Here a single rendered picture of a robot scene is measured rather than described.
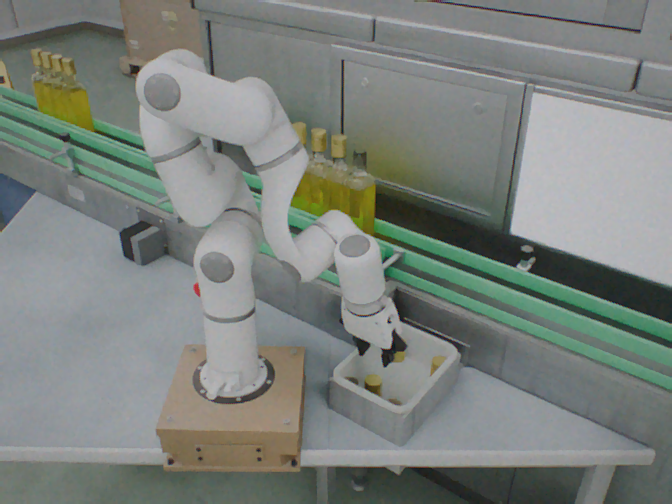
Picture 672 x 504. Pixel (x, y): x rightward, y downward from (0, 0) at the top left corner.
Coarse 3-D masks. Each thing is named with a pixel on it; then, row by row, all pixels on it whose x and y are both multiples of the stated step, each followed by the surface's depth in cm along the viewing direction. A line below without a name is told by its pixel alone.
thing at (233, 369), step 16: (208, 320) 113; (256, 320) 117; (208, 336) 115; (224, 336) 113; (240, 336) 114; (256, 336) 118; (208, 352) 117; (224, 352) 115; (240, 352) 115; (256, 352) 119; (208, 368) 120; (224, 368) 116; (240, 368) 117; (256, 368) 121; (208, 384) 119; (224, 384) 117; (240, 384) 118; (256, 384) 120
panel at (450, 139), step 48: (336, 48) 146; (336, 96) 152; (384, 96) 145; (432, 96) 137; (480, 96) 131; (528, 96) 124; (576, 96) 118; (384, 144) 151; (432, 144) 143; (480, 144) 135; (384, 192) 156; (432, 192) 148; (480, 192) 140; (528, 240) 138
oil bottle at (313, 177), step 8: (312, 160) 147; (328, 160) 148; (312, 168) 147; (320, 168) 146; (304, 176) 149; (312, 176) 148; (320, 176) 146; (304, 184) 150; (312, 184) 149; (320, 184) 147; (304, 192) 152; (312, 192) 150; (320, 192) 148; (304, 200) 153; (312, 200) 151; (320, 200) 150; (312, 208) 152; (320, 208) 151; (320, 216) 152
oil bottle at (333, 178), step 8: (328, 168) 145; (336, 168) 144; (344, 168) 144; (328, 176) 144; (336, 176) 143; (344, 176) 143; (328, 184) 145; (336, 184) 144; (328, 192) 147; (336, 192) 145; (328, 200) 148; (336, 200) 146; (328, 208) 149; (336, 208) 147
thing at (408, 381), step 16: (400, 336) 138; (416, 336) 135; (432, 336) 134; (352, 352) 130; (368, 352) 133; (416, 352) 137; (432, 352) 134; (448, 352) 131; (336, 368) 126; (352, 368) 129; (368, 368) 135; (384, 368) 136; (400, 368) 136; (416, 368) 136; (352, 384) 122; (384, 384) 132; (400, 384) 132; (416, 384) 132; (432, 384) 123; (384, 400) 118; (400, 400) 128; (416, 400) 118
